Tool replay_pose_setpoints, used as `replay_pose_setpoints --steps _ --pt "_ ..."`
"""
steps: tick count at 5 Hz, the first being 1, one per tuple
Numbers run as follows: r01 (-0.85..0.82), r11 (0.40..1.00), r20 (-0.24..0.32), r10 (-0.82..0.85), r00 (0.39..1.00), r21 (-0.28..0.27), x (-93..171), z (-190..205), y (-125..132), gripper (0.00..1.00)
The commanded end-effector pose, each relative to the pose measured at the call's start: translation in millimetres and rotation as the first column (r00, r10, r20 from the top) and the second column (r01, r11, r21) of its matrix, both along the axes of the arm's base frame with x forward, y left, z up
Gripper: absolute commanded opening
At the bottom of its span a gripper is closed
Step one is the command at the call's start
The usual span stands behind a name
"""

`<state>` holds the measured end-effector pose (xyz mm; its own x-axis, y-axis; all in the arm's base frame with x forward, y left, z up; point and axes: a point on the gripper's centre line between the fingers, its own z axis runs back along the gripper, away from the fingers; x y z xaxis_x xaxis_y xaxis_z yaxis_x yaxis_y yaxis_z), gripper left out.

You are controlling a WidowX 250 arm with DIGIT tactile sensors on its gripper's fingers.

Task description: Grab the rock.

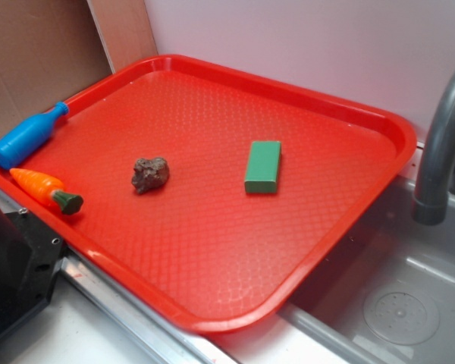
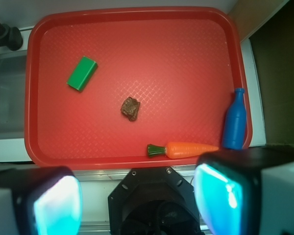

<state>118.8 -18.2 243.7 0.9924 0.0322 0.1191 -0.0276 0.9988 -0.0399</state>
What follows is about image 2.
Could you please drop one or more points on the blue toy bottle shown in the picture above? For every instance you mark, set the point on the blue toy bottle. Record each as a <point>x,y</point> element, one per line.
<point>235,122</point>

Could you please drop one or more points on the orange toy carrot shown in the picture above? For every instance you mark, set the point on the orange toy carrot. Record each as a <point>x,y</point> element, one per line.
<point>180,150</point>

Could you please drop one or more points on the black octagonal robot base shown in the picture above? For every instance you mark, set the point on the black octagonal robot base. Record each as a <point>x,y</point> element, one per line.
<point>153,201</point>

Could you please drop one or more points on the brown rock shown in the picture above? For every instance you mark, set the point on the brown rock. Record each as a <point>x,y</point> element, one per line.
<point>130,108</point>

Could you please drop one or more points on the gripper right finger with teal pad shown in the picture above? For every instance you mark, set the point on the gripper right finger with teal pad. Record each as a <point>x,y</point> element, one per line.
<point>246,192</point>

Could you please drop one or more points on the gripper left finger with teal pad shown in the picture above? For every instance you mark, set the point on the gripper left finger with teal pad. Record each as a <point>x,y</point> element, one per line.
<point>40,201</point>

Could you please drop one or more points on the green rectangular block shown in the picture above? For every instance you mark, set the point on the green rectangular block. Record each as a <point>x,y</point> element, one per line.
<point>82,73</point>

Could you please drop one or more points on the metal sink basin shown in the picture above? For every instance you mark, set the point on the metal sink basin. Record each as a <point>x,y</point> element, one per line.
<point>12,97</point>

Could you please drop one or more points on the red plastic tray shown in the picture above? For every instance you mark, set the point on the red plastic tray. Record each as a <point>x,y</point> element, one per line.
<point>181,63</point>

